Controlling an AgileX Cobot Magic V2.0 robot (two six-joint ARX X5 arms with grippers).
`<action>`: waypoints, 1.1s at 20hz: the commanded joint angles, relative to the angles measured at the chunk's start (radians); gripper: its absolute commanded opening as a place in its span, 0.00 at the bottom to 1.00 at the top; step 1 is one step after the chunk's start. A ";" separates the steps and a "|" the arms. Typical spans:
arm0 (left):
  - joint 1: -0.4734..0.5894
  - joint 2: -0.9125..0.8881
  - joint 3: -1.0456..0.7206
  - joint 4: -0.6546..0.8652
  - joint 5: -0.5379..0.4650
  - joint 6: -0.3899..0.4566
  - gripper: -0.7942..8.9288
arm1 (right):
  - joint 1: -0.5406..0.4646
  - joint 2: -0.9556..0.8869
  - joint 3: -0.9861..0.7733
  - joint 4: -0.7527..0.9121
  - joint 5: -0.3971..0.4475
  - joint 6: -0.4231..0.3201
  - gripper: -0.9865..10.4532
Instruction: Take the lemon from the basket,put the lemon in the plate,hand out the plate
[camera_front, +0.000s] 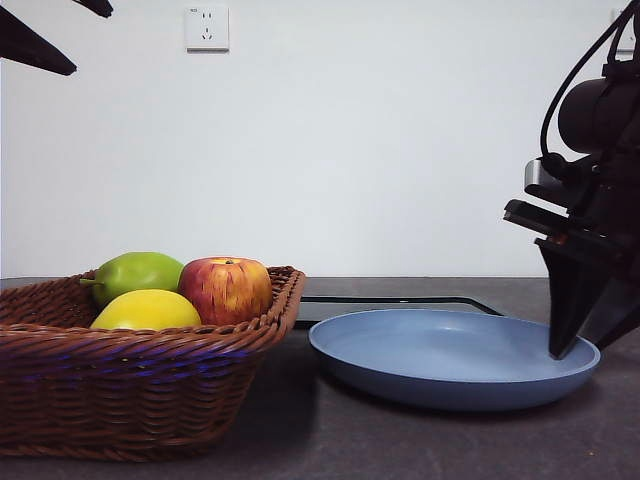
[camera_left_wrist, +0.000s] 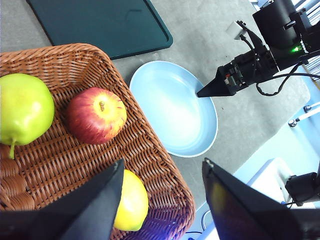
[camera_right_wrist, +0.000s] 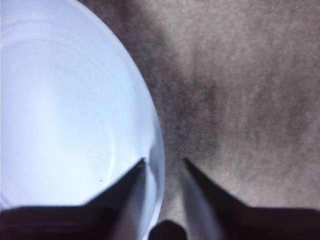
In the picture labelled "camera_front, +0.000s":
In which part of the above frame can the blue round plate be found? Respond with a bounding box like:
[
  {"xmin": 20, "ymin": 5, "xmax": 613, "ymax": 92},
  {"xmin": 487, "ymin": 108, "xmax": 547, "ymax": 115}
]
[{"xmin": 307, "ymin": 308, "xmax": 601, "ymax": 413}]

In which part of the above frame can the yellow lemon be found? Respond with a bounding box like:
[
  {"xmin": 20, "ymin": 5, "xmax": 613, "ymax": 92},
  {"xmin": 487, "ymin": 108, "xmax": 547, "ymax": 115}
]
[{"xmin": 90, "ymin": 289, "xmax": 203, "ymax": 331}]

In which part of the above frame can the brown wicker basket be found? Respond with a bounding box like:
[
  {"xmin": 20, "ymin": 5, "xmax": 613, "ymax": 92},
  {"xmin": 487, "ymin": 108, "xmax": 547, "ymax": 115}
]
[{"xmin": 0, "ymin": 265, "xmax": 307, "ymax": 462}]

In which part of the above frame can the green pear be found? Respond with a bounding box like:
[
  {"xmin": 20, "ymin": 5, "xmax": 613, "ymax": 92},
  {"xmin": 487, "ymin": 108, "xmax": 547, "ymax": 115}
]
[{"xmin": 79, "ymin": 251, "xmax": 186, "ymax": 309}]

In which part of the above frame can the black flat tray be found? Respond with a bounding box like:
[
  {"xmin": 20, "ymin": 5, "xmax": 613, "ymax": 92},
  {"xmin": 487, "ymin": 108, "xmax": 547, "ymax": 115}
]
[{"xmin": 293, "ymin": 295, "xmax": 506, "ymax": 331}]

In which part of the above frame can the red apple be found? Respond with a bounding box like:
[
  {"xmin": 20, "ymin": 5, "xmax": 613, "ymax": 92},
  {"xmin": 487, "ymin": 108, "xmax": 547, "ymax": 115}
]
[{"xmin": 178, "ymin": 256, "xmax": 274, "ymax": 327}]

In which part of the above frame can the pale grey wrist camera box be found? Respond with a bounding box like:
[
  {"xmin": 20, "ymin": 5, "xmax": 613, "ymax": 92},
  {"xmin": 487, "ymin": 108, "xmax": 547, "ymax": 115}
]
[{"xmin": 524, "ymin": 157, "xmax": 559, "ymax": 195}]

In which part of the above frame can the black camera cable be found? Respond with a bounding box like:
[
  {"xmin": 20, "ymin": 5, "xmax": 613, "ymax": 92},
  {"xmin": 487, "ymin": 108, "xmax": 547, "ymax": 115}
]
[{"xmin": 539, "ymin": 0, "xmax": 640, "ymax": 174}]

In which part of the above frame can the white wall socket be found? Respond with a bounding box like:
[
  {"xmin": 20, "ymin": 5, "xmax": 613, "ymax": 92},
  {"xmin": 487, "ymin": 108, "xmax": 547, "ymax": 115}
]
[
  {"xmin": 185, "ymin": 5, "xmax": 231, "ymax": 54},
  {"xmin": 610, "ymin": 8, "xmax": 640, "ymax": 55}
]

